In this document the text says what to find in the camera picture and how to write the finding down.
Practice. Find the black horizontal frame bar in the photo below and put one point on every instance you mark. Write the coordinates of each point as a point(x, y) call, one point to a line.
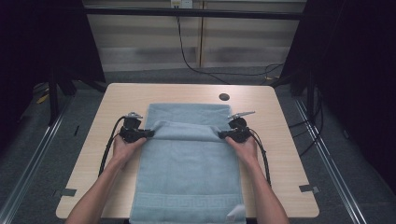
point(218, 14)

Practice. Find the yellow object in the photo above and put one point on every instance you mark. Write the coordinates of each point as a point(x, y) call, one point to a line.
point(42, 99)

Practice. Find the black tape strip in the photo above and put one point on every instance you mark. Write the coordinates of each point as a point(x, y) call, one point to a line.
point(76, 130)

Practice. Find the grey-blue towel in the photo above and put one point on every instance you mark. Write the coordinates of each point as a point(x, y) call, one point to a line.
point(186, 168)

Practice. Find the grey tape strip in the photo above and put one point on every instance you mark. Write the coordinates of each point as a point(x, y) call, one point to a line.
point(65, 192)
point(308, 188)

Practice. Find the person's left hand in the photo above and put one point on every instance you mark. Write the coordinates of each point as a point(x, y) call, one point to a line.
point(124, 151)

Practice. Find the person's right hand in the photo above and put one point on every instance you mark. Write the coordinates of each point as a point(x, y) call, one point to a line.
point(247, 151)

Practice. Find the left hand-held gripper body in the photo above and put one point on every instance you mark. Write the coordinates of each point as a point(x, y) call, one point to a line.
point(132, 133)

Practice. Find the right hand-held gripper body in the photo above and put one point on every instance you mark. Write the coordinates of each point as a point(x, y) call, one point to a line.
point(239, 133)

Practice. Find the aluminium floor rail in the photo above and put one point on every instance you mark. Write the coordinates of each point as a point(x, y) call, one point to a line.
point(31, 161)
point(333, 174)

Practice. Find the black curtain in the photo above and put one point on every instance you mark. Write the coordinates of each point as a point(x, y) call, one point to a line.
point(358, 77)
point(37, 46)

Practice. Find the black metal stand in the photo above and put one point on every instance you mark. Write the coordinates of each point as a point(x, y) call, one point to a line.
point(53, 99)
point(310, 99)

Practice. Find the white power outlet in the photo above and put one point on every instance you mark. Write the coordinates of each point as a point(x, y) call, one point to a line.
point(181, 3)

